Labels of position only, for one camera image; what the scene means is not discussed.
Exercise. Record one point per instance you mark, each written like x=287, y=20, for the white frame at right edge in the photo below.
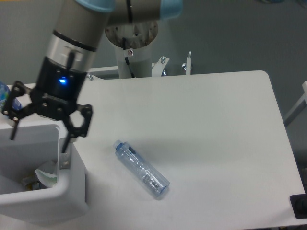
x=297, y=108

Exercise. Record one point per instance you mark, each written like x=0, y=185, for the blue labelled water bottle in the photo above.
x=4, y=94

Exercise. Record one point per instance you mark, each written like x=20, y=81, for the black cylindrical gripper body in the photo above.
x=61, y=77

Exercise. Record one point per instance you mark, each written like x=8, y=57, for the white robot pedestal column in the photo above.
x=133, y=40

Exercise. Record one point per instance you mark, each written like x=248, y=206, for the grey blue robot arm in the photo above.
x=85, y=21

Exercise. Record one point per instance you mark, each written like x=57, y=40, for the grey trash inside bin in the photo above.
x=31, y=183

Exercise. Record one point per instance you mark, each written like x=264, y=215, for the black clamp at table edge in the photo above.
x=299, y=205

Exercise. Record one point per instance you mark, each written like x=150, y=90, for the white plastic trash can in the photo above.
x=36, y=143

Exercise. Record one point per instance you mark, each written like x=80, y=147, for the clear plastic bottle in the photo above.
x=149, y=177

